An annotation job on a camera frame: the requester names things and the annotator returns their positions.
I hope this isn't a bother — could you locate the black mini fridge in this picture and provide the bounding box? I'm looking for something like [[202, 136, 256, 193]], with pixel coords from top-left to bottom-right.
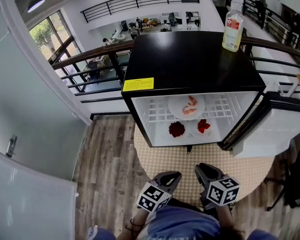
[[121, 30, 300, 159]]

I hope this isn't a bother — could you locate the white perforated rack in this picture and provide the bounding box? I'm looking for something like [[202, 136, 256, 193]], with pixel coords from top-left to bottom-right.
[[261, 74, 300, 100]]

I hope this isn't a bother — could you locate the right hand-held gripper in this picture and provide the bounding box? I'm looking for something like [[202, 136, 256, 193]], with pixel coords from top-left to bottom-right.
[[194, 163, 241, 211]]

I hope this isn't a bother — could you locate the clear bottle of yellow liquid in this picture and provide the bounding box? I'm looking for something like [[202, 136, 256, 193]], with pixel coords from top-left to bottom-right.
[[221, 0, 245, 53]]

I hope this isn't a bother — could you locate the person's left forearm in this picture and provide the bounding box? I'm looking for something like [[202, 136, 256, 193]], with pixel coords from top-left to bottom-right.
[[117, 207, 151, 240]]

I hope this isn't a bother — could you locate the round pendant lamp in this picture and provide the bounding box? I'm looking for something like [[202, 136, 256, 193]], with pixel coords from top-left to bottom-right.
[[27, 0, 46, 14]]

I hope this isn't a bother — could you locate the yellow dotted tablecloth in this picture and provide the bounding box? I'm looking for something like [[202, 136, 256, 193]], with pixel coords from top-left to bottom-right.
[[133, 123, 276, 209]]

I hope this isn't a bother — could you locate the yellow warning sticker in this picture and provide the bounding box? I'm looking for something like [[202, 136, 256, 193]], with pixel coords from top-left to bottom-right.
[[122, 77, 155, 93]]

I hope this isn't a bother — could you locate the wooden-topped black railing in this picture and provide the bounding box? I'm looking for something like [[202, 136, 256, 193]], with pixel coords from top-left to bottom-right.
[[51, 35, 300, 104]]

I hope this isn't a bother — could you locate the ribbed glass door panel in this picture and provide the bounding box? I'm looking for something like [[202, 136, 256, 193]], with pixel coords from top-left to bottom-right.
[[0, 146, 78, 240]]

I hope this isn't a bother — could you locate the white wire fridge shelf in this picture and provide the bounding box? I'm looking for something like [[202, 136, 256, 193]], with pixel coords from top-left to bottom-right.
[[147, 93, 235, 124]]

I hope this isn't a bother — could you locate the white round plate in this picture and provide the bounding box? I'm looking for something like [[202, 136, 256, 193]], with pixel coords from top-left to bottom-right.
[[162, 120, 191, 140], [189, 118, 213, 139], [167, 94, 206, 121]]

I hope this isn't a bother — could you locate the frosted glass door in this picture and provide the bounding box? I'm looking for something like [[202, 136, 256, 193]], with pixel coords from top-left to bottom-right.
[[0, 21, 91, 180]]

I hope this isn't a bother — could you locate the black metal railing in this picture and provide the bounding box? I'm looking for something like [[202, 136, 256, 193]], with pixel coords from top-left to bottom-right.
[[226, 0, 300, 52], [80, 0, 200, 24]]

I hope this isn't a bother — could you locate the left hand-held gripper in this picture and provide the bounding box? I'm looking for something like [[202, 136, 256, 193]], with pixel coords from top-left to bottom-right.
[[136, 171, 183, 213]]

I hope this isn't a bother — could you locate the person's right forearm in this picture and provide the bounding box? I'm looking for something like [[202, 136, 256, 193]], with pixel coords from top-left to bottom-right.
[[216, 205, 243, 237]]

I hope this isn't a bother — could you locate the black wrist band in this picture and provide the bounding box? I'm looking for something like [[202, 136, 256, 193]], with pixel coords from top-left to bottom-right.
[[124, 218, 145, 231]]

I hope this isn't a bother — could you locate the dark framed window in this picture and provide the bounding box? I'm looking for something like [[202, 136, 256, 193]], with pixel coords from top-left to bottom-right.
[[28, 10, 82, 65]]

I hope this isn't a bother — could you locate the metal door handle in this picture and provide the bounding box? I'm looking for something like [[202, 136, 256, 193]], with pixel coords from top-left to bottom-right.
[[5, 133, 18, 158]]

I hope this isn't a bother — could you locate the person's blue shirt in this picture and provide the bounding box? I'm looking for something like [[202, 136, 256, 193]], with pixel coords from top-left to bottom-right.
[[86, 206, 278, 240]]

